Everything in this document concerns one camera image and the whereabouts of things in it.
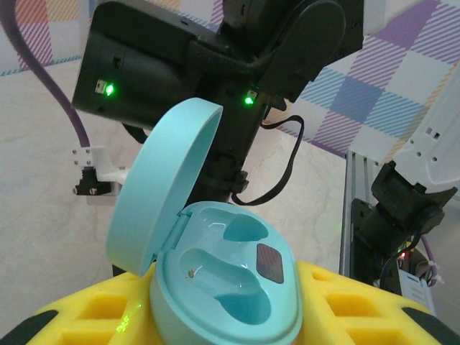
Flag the blue earbud charging case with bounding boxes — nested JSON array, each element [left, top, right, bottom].
[[105, 97, 303, 345]]

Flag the white label tag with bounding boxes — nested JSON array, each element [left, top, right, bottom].
[[400, 271, 436, 316]]

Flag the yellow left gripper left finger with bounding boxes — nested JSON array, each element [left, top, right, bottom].
[[0, 270, 161, 345]]

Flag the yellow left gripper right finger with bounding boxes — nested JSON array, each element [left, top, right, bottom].
[[293, 259, 460, 345]]

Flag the thin black cable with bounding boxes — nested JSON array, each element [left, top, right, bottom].
[[229, 114, 306, 208]]

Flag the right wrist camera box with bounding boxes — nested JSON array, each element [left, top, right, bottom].
[[70, 144, 129, 206]]

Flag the aluminium mounting rail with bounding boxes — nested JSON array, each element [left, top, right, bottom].
[[339, 149, 382, 285]]

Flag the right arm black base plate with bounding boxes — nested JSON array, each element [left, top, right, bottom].
[[350, 197, 384, 288]]

